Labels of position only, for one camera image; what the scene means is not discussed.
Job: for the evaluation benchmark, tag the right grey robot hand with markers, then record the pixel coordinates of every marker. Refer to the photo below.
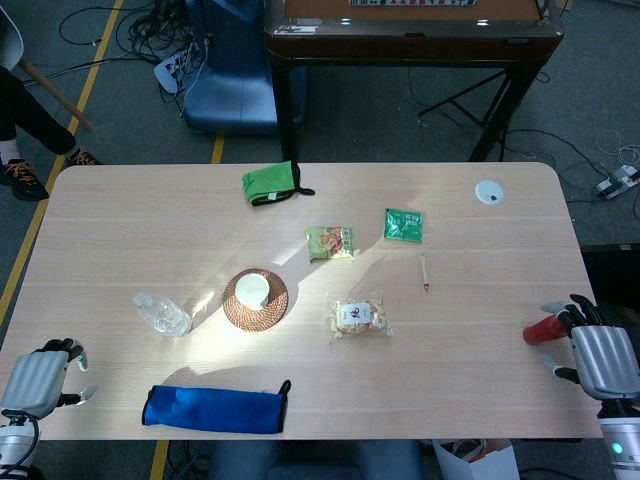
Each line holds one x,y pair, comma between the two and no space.
607,355

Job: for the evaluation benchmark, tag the face-up mahjong tile row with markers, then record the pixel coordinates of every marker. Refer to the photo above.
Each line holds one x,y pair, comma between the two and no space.
410,3

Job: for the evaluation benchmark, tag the grey power strip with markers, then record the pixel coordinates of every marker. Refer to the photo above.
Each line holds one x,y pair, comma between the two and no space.
615,182

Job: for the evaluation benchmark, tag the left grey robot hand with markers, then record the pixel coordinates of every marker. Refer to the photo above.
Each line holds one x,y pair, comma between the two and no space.
35,382

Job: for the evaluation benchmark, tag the dark green sachet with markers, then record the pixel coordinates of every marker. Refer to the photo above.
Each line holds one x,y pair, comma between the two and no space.
403,225

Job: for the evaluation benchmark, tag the white power strip with plugs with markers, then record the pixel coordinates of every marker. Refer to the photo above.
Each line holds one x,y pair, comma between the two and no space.
170,70

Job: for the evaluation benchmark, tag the white paper box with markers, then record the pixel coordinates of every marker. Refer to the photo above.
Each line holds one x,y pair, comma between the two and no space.
480,462

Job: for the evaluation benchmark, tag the blue cloth black trim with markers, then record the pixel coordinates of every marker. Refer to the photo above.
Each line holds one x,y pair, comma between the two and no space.
215,407

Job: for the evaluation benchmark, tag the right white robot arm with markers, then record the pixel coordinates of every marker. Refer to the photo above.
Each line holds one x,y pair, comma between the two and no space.
620,445

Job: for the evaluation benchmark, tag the blue machine base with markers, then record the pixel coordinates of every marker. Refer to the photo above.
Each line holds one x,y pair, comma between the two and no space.
235,75

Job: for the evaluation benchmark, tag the green cloth black trim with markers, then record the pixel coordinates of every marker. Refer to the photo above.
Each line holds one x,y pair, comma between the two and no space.
267,181

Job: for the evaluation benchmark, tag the dark wood mahjong table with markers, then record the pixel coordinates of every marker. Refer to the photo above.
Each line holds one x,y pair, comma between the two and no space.
410,42

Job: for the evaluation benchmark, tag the white chair wooden leg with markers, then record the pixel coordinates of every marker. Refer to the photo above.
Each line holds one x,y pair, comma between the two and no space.
12,37

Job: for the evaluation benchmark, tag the black tripod stand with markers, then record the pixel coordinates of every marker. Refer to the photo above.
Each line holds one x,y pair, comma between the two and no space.
465,111

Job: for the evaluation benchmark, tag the black shoe orange laces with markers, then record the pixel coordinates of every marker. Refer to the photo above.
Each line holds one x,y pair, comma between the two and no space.
22,175
82,157

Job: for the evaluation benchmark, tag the black box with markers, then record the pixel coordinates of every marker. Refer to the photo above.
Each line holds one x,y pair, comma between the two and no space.
612,275

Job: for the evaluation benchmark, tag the white paper cup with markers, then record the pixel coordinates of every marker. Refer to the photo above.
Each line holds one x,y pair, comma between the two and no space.
252,290

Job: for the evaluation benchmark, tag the transparent plastic water bottle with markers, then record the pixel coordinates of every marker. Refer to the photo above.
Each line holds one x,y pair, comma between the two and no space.
162,315

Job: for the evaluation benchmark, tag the clear snack bag white label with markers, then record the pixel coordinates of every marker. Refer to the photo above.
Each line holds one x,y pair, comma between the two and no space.
357,319

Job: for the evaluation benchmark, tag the light green snack packet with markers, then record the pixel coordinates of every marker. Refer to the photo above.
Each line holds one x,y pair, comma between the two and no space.
330,242

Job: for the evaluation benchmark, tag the small wooden stick red tip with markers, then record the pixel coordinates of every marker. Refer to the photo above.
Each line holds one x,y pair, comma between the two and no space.
424,272

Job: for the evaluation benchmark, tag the person leg black trousers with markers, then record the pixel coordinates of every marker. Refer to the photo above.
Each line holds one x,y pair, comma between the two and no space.
30,120

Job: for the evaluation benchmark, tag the red cylinder object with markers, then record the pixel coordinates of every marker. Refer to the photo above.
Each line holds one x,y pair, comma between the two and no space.
545,330

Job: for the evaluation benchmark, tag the round woven rattan coaster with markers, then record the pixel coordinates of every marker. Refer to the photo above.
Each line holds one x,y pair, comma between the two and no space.
242,318

